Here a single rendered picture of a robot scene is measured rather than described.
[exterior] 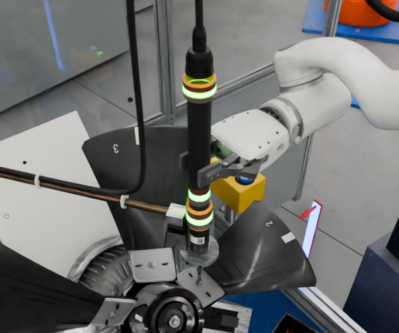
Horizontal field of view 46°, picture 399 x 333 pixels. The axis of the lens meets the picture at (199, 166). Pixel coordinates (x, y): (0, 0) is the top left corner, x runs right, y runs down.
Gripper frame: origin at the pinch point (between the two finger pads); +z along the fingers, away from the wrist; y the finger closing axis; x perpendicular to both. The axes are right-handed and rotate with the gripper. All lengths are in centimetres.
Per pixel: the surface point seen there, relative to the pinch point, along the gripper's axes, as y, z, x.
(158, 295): -1.4, 10.0, -23.4
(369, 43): 158, -317, -148
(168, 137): 15.7, -5.2, -6.8
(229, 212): 28, -35, -59
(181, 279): 2.8, 2.0, -31.2
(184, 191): 8.0, -3.0, -13.6
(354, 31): 176, -318, -145
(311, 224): 0, -34, -38
